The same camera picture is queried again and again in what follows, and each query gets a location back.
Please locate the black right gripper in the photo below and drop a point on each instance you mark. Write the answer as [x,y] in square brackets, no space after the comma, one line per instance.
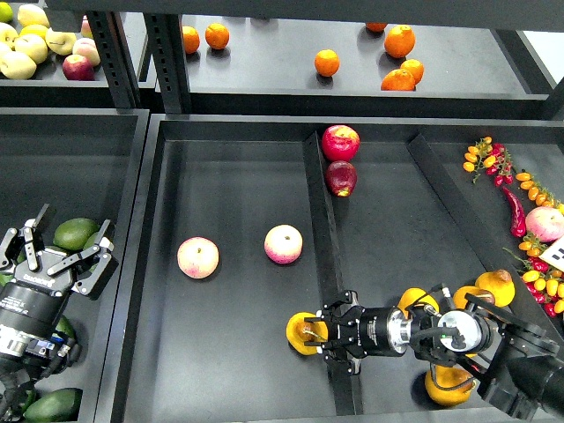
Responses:
[344,352]

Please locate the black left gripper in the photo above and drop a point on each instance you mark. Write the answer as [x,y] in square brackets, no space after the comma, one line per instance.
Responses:
[54,272]

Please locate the yellow pear with stem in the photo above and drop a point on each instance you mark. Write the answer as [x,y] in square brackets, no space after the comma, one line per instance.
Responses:
[299,331]

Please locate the dark green avocado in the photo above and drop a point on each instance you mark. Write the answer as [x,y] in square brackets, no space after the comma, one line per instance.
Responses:
[64,327]

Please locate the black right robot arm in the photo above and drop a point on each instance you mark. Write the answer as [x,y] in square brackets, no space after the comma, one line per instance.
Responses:
[514,363]

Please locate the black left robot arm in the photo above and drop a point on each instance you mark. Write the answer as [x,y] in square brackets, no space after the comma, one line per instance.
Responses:
[34,299]

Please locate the green avocado top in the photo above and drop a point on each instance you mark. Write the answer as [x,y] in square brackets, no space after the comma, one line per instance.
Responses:
[73,234]

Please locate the green avocado small right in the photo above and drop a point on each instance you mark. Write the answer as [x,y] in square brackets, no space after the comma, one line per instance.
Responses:
[90,241]

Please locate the green avocado far left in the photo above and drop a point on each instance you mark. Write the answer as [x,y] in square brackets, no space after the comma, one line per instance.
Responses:
[5,279]

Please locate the yellow pear left of pile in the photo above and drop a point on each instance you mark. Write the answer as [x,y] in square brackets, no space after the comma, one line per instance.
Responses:
[414,295]

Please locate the yellow pear bottom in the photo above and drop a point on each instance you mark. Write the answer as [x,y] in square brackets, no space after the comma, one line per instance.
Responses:
[449,386]

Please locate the avocado bottom left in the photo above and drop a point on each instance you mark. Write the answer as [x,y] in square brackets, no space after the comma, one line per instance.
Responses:
[29,397]

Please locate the yellow pear brown top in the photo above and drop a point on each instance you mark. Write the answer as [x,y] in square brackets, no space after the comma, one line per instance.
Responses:
[500,284]

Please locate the yellow pear top shelf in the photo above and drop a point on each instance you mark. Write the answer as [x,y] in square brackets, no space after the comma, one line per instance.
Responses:
[31,14]

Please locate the black divider left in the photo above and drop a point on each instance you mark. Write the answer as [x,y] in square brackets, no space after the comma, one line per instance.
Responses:
[345,388]

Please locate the black divider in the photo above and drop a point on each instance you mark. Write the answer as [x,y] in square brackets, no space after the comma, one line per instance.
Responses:
[482,214]
[345,388]

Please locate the black left tray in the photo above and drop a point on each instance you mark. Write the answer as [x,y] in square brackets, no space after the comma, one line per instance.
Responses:
[81,163]

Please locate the black tray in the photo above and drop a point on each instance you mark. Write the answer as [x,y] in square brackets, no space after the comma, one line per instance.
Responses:
[215,349]
[81,163]

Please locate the pink apple centre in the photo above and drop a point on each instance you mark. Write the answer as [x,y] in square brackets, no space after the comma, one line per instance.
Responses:
[283,244]

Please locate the pink apple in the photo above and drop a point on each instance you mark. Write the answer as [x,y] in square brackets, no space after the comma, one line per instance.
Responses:
[198,257]
[283,244]

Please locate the black centre tray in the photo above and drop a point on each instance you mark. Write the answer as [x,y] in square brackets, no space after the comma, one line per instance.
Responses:
[215,349]

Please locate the pink apple left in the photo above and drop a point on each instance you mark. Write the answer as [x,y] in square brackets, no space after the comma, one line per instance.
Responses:
[198,257]

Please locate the dark red apple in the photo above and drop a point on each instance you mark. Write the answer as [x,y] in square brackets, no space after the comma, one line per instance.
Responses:
[341,178]

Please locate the black divider right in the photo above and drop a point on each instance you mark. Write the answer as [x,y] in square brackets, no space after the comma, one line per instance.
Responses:
[482,214]

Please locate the bright red apple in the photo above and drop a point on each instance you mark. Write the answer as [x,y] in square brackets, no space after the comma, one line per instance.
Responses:
[340,142]

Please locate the red apple upper shelf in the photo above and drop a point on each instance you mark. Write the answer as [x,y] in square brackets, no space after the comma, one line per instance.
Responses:
[78,68]

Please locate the yellow apple front left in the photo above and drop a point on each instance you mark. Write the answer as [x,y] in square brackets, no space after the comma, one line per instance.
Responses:
[17,65]

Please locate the cherry tomato bunch bottom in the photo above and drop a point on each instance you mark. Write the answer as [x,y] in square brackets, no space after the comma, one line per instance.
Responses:
[543,281]

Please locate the cherry tomato bunch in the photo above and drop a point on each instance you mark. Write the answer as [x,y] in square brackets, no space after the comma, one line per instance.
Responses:
[543,281]
[489,158]

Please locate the red chili pepper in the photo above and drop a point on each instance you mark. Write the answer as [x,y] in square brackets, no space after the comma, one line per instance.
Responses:
[518,227]

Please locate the yellow apple middle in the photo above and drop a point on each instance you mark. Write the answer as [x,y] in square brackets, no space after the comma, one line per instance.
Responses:
[33,46]

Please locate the pale pink peach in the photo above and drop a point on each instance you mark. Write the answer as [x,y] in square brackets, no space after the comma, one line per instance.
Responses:
[86,47]

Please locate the yellow apple with stem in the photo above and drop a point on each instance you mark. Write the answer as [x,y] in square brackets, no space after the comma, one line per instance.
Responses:
[61,43]

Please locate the white label card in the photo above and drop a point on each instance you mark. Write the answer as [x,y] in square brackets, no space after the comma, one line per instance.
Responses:
[554,254]

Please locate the cherry tomato bunch top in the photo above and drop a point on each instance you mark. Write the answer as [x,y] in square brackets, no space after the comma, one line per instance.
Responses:
[489,158]

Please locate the pink apple right bin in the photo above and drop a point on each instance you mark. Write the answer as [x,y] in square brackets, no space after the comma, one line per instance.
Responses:
[545,223]

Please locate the yellow apple left edge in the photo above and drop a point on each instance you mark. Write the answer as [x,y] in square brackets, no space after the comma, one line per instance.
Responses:
[8,34]

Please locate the yellow lemon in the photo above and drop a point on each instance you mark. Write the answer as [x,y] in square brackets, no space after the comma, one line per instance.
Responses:
[34,29]

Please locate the black shelf post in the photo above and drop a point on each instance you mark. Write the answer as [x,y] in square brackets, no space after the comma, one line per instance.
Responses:
[165,42]

